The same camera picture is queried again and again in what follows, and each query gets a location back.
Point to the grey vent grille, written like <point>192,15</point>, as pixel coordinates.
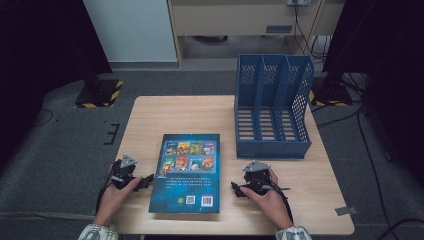
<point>279,29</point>

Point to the black curtain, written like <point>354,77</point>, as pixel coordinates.
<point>383,50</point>
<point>40,60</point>

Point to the beige wooden desk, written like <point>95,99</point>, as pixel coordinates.
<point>233,20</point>

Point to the person's left hand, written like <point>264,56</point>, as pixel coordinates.
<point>111,203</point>

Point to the person's right hand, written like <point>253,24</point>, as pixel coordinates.
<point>271,205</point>

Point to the black stand with striped base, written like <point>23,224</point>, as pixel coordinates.
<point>331,95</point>
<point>100,95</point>

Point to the dark blue picture book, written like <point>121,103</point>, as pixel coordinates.
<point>185,186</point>

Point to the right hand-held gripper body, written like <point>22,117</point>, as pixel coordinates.
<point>260,180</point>

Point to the grey tape piece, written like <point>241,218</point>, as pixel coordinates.
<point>346,211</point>

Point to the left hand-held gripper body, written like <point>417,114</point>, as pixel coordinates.
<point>121,173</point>

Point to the blue plastic file rack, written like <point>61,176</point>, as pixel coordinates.
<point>271,146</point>

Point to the white partition panel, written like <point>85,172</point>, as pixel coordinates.
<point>133,30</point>

